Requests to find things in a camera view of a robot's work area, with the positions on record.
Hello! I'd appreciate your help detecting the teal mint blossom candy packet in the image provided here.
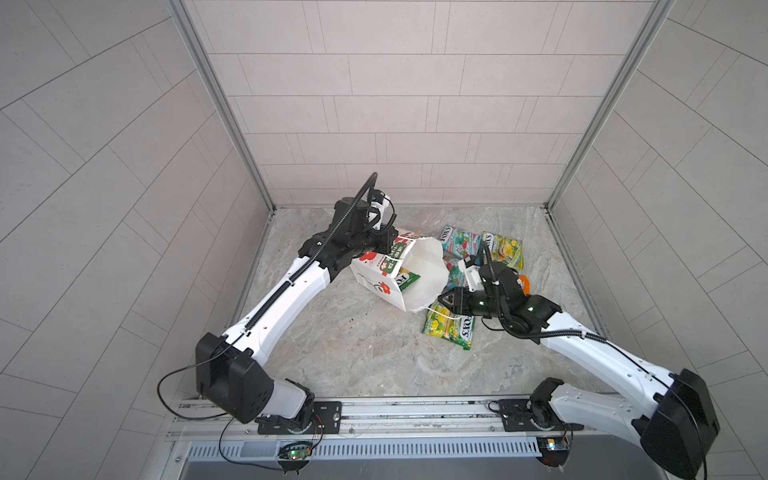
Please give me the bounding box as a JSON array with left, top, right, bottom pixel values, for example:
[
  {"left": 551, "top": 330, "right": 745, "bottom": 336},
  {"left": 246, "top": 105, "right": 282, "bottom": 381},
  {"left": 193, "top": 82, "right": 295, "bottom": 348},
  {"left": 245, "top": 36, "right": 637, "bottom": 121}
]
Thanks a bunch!
[{"left": 439, "top": 225, "right": 482, "bottom": 259}]

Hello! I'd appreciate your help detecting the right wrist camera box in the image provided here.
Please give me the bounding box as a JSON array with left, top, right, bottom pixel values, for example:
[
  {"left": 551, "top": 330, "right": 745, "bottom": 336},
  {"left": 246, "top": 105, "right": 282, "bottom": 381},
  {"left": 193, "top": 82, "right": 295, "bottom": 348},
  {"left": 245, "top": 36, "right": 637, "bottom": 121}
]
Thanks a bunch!
[{"left": 458, "top": 256, "right": 483, "bottom": 292}]

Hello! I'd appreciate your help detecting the left circuit board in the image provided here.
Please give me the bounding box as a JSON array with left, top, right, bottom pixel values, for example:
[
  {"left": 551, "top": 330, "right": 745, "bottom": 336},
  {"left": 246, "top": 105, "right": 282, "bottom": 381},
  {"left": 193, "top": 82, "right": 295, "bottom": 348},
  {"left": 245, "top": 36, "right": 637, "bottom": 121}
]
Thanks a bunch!
[{"left": 277, "top": 441, "right": 314, "bottom": 463}]

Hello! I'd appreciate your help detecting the aluminium corner post left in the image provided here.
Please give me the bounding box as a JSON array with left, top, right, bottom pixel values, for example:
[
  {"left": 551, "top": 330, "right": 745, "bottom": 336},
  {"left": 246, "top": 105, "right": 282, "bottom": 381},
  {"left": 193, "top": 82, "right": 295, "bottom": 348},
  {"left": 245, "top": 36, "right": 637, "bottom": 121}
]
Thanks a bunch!
[{"left": 166, "top": 0, "right": 276, "bottom": 214}]

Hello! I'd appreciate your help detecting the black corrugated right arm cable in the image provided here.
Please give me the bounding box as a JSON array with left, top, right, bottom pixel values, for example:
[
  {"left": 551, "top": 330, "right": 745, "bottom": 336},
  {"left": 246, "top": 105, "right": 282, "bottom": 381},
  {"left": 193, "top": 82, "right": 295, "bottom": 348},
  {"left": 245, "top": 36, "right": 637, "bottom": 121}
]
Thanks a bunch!
[{"left": 476, "top": 239, "right": 625, "bottom": 355}]

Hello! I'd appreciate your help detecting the white floral paper bag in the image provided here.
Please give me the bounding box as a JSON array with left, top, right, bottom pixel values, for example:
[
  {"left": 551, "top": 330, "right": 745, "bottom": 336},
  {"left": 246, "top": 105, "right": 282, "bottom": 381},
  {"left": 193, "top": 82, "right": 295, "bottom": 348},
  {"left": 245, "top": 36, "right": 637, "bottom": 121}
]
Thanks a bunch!
[{"left": 351, "top": 230, "right": 449, "bottom": 312}]

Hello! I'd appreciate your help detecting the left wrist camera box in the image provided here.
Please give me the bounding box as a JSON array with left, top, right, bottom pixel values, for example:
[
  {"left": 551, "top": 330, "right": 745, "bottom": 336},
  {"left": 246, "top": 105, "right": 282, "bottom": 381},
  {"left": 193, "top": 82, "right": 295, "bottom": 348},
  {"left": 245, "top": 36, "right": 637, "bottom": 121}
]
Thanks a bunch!
[{"left": 368, "top": 189, "right": 392, "bottom": 231}]

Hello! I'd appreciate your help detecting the yellow-green spring tea candy packet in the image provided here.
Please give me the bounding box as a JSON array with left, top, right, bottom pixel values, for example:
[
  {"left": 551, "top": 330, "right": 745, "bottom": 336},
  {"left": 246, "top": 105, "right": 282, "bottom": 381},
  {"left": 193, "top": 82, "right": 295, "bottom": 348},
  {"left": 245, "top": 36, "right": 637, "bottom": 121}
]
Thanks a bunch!
[{"left": 482, "top": 232, "right": 524, "bottom": 271}]

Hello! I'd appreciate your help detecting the aluminium corner post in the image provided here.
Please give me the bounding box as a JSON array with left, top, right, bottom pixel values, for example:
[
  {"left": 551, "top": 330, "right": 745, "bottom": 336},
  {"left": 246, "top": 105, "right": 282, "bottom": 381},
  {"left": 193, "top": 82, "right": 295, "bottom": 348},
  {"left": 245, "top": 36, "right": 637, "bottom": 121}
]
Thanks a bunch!
[
  {"left": 166, "top": 0, "right": 276, "bottom": 214},
  {"left": 544, "top": 0, "right": 676, "bottom": 213}
]

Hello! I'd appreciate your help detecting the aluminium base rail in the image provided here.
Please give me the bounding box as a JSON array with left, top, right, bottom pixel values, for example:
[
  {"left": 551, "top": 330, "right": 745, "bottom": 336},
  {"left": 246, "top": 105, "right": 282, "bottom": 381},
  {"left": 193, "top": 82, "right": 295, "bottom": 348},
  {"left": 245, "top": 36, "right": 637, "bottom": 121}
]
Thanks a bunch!
[{"left": 166, "top": 395, "right": 642, "bottom": 470}]

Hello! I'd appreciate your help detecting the green Fox's candy packet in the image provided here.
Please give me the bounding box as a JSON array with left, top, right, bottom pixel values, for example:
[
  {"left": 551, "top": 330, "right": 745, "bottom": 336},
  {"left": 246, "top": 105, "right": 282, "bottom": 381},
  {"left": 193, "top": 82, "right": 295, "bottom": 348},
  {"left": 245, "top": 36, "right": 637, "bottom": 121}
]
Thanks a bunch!
[
  {"left": 394, "top": 268, "right": 421, "bottom": 292},
  {"left": 423, "top": 301, "right": 475, "bottom": 350}
]

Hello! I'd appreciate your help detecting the orange Fox's fruits candy packet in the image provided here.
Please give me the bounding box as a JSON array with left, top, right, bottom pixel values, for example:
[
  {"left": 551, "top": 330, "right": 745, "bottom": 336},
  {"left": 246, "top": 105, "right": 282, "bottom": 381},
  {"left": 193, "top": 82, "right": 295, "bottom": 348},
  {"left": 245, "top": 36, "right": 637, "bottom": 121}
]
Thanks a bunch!
[{"left": 518, "top": 275, "right": 530, "bottom": 295}]

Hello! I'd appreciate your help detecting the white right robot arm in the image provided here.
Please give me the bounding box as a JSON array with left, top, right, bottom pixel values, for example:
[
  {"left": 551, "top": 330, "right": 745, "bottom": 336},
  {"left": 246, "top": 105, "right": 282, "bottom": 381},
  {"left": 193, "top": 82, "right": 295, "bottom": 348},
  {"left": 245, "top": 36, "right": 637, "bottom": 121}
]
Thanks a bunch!
[{"left": 438, "top": 262, "right": 721, "bottom": 479}]

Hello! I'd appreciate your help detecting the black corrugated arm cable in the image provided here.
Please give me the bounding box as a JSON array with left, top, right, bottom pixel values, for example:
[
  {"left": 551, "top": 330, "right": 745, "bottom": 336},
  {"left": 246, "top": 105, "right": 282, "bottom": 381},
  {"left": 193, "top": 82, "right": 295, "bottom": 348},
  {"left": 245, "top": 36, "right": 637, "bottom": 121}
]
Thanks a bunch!
[
  {"left": 239, "top": 172, "right": 379, "bottom": 334},
  {"left": 476, "top": 239, "right": 625, "bottom": 355}
]

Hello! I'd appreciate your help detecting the circuit board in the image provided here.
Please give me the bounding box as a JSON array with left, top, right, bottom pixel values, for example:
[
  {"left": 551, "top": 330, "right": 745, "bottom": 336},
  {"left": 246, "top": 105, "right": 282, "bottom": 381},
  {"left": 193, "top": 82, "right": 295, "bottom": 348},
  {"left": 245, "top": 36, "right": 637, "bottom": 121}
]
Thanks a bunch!
[
  {"left": 536, "top": 436, "right": 570, "bottom": 468},
  {"left": 277, "top": 441, "right": 314, "bottom": 463}
]

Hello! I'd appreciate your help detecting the aluminium corner post right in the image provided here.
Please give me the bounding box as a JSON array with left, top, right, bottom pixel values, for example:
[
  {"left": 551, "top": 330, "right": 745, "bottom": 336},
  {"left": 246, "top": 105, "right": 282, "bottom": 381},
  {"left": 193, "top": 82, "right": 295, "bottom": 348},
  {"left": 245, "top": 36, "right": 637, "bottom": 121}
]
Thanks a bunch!
[{"left": 544, "top": 0, "right": 676, "bottom": 213}]

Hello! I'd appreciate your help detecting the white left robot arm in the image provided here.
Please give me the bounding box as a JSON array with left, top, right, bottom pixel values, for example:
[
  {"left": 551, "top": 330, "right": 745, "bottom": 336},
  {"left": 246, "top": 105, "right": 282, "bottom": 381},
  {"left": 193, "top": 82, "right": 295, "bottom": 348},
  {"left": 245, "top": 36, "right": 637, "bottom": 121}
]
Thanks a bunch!
[{"left": 195, "top": 189, "right": 398, "bottom": 430}]

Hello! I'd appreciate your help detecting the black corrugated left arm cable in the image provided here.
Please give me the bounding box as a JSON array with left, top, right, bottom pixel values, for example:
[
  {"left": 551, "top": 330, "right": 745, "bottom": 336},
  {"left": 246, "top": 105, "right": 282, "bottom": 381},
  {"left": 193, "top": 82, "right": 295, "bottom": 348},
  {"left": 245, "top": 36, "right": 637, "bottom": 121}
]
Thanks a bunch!
[{"left": 239, "top": 172, "right": 379, "bottom": 334}]

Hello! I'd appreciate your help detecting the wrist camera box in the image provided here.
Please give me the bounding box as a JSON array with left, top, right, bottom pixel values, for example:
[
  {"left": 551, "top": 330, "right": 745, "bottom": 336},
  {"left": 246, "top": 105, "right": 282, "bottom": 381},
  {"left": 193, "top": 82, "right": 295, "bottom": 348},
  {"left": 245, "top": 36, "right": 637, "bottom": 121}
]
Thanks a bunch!
[
  {"left": 368, "top": 189, "right": 392, "bottom": 231},
  {"left": 458, "top": 256, "right": 483, "bottom": 292}
]

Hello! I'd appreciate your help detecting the right circuit board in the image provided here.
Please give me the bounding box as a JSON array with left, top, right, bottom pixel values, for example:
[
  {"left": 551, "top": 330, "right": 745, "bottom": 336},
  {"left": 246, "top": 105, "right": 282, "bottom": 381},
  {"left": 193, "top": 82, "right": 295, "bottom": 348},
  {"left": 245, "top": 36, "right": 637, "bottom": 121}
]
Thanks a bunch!
[{"left": 536, "top": 436, "right": 570, "bottom": 468}]

